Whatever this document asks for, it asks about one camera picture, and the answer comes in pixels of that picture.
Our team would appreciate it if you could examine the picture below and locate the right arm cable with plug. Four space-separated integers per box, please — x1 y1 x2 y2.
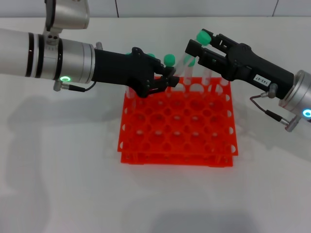
249 83 301 133

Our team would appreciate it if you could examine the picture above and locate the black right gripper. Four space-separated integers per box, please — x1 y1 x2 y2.
186 29 294 100

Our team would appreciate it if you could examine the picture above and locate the left arm cable with plug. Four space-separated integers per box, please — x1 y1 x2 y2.
53 80 97 93

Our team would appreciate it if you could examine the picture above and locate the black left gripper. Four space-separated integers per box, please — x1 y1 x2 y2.
93 47 180 98

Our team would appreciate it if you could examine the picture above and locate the orange plastic test tube rack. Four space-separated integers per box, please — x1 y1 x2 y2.
117 75 239 168

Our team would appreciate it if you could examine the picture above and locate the arm cable with plug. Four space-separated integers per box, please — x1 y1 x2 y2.
53 80 97 93
249 83 301 133

